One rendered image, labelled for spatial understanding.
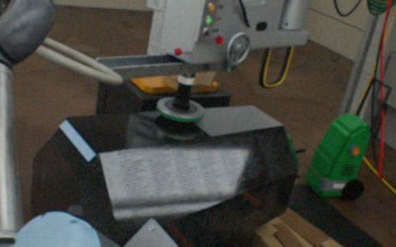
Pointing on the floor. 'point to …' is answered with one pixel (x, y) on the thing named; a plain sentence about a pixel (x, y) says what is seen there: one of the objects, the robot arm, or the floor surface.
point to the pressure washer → (342, 154)
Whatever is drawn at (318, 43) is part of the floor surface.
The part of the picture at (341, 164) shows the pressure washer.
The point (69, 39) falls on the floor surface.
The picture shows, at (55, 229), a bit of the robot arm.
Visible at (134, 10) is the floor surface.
